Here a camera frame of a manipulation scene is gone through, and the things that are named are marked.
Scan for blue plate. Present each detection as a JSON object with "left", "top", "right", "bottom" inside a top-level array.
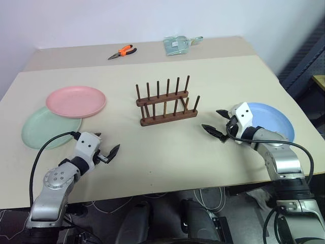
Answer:
[{"left": 245, "top": 102, "right": 296, "bottom": 143}]

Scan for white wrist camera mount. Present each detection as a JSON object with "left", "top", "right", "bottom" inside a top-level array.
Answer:
[
  {"left": 75, "top": 131, "right": 103, "bottom": 169},
  {"left": 227, "top": 102, "right": 254, "bottom": 144}
]

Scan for dark rounded shape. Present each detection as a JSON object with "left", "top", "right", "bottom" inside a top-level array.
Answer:
[
  {"left": 179, "top": 199, "right": 222, "bottom": 244},
  {"left": 115, "top": 201, "right": 153, "bottom": 244}
]

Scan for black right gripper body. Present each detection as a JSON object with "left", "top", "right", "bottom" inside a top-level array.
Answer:
[{"left": 219, "top": 115, "right": 241, "bottom": 144}]

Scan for yellow wooden side table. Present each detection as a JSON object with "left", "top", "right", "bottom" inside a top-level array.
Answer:
[{"left": 312, "top": 74, "right": 325, "bottom": 92}]

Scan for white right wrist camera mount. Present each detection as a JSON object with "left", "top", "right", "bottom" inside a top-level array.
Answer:
[{"left": 227, "top": 102, "right": 254, "bottom": 144}]

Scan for pink plate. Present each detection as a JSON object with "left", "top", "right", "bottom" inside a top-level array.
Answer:
[{"left": 45, "top": 85, "right": 107, "bottom": 119}]

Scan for green plate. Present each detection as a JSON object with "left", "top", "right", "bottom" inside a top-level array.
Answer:
[{"left": 21, "top": 105, "right": 83, "bottom": 150}]

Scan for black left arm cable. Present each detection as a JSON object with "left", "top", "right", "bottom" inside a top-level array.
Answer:
[{"left": 29, "top": 131, "right": 80, "bottom": 207}]

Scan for wooden dish rack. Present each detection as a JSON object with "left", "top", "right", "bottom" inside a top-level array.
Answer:
[{"left": 135, "top": 75, "right": 201, "bottom": 127}]

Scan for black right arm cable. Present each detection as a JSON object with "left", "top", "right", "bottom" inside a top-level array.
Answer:
[{"left": 226, "top": 127, "right": 314, "bottom": 190}]

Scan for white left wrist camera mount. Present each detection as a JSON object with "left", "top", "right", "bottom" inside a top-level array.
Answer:
[{"left": 75, "top": 131, "right": 103, "bottom": 169}]

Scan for pale green plastic packet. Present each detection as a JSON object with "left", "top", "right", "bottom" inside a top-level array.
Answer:
[{"left": 162, "top": 35, "right": 190, "bottom": 56}]

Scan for orange-handled pliers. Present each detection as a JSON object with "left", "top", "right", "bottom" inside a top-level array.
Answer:
[{"left": 107, "top": 44, "right": 138, "bottom": 61}]

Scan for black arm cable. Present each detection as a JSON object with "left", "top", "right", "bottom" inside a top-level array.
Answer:
[
  {"left": 29, "top": 131, "right": 80, "bottom": 207},
  {"left": 226, "top": 127, "right": 314, "bottom": 190}
]

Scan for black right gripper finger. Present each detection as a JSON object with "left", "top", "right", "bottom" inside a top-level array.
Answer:
[
  {"left": 215, "top": 109, "right": 231, "bottom": 119},
  {"left": 201, "top": 124, "right": 227, "bottom": 140}
]

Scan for white cable under table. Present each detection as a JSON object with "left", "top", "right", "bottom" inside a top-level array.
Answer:
[
  {"left": 85, "top": 195, "right": 133, "bottom": 215},
  {"left": 192, "top": 187, "right": 224, "bottom": 212}
]

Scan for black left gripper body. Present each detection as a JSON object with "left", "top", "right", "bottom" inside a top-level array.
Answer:
[{"left": 93, "top": 150, "right": 110, "bottom": 165}]

